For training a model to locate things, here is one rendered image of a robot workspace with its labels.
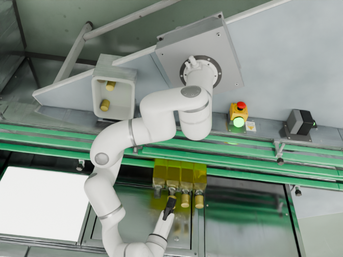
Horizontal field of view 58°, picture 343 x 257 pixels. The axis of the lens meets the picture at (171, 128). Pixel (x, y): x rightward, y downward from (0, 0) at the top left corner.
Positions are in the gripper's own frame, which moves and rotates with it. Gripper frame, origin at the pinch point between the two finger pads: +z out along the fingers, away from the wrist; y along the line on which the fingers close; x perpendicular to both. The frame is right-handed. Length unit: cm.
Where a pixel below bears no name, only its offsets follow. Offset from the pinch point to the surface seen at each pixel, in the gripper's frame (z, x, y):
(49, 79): 64, 99, -15
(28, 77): 60, 112, -15
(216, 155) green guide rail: 27.9, -11.3, 4.8
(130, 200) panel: 3.6, 18.6, -13.6
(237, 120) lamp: 38.3, -15.3, 19.0
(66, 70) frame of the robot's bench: 48, 74, 11
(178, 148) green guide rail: 25.3, 5.4, 4.7
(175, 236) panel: -5.0, -5.2, -13.5
